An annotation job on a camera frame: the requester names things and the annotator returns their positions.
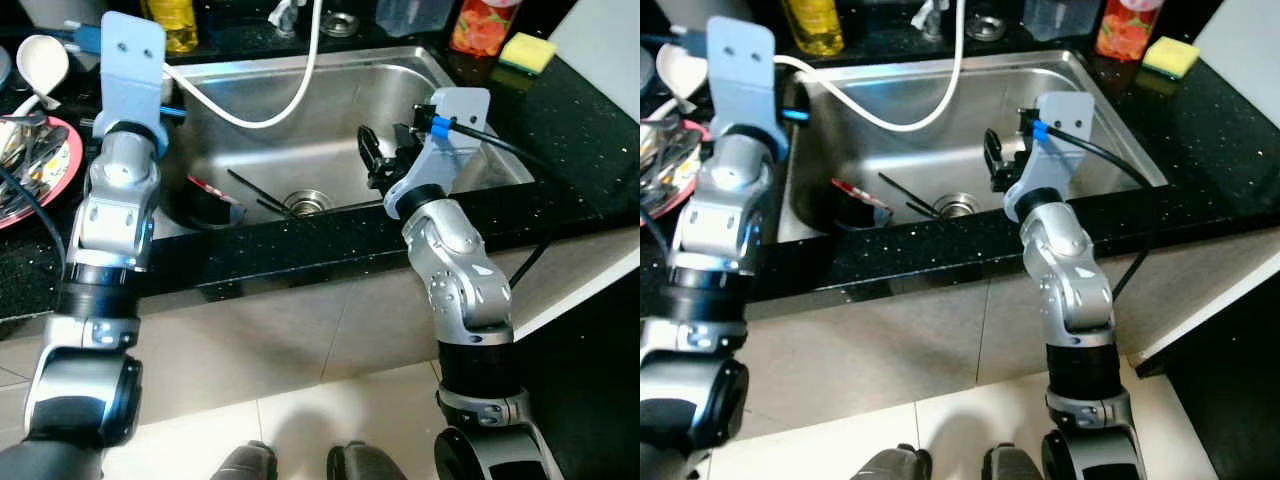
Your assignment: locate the pink patterned plate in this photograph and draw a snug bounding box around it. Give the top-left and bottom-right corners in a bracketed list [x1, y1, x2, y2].
[0, 115, 84, 231]
[640, 120, 713, 221]

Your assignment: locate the clear plastic container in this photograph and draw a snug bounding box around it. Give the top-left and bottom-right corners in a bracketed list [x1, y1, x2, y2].
[375, 0, 456, 38]
[1022, 0, 1101, 43]

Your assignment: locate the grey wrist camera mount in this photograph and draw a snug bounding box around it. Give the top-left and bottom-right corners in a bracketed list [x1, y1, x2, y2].
[395, 87, 493, 201]
[705, 15, 791, 161]
[92, 10, 169, 151]
[1005, 92, 1096, 201]

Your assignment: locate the red labelled bottle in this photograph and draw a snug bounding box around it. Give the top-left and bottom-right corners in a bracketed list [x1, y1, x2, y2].
[448, 0, 523, 58]
[1093, 0, 1166, 63]

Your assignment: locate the grey robot foot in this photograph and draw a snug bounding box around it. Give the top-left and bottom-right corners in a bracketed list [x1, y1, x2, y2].
[210, 440, 279, 480]
[327, 440, 409, 480]
[980, 443, 1046, 480]
[850, 445, 933, 480]

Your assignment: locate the grey left robot foot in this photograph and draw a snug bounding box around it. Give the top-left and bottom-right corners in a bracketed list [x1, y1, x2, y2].
[210, 440, 279, 480]
[850, 445, 933, 480]

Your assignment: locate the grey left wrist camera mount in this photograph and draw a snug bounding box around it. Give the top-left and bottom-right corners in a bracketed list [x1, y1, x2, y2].
[92, 10, 169, 151]
[705, 15, 791, 161]

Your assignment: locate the grey right robot foot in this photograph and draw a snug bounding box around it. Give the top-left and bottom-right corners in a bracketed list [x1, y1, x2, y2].
[980, 443, 1046, 480]
[327, 440, 409, 480]

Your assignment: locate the white rice spoon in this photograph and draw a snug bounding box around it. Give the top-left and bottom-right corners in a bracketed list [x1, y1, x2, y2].
[650, 45, 713, 116]
[10, 35, 71, 116]

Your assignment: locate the yellow oil bottle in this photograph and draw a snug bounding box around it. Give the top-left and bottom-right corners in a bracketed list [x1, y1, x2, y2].
[140, 0, 199, 54]
[780, 0, 846, 58]

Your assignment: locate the metal faucet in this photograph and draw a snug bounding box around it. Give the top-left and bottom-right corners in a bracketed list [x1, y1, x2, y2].
[268, 0, 311, 39]
[912, 0, 951, 43]

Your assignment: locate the red bowl grey outside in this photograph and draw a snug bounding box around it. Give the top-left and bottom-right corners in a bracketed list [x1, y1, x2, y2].
[183, 175, 246, 229]
[830, 178, 891, 229]

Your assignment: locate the stainless steel sink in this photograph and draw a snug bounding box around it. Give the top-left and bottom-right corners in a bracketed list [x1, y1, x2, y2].
[150, 45, 536, 241]
[775, 50, 1169, 246]

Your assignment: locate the metal sink drain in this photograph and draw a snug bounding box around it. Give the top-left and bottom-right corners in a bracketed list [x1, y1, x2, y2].
[935, 192, 981, 219]
[285, 188, 331, 216]

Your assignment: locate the wide grey cabinet door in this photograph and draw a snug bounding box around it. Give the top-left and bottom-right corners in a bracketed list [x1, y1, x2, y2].
[745, 300, 1001, 441]
[130, 285, 351, 426]

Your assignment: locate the white hose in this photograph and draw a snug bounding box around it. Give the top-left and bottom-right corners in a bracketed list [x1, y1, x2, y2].
[163, 0, 323, 129]
[775, 0, 966, 134]

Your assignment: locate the metal spoon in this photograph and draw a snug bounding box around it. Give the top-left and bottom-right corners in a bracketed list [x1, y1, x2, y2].
[0, 120, 29, 166]
[640, 125, 666, 176]

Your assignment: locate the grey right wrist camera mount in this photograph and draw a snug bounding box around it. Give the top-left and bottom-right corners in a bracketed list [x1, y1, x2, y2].
[395, 87, 493, 201]
[1005, 92, 1096, 201]

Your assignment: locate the yellow green sponge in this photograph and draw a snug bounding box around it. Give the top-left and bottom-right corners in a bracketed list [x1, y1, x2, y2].
[498, 32, 559, 76]
[1142, 36, 1201, 81]

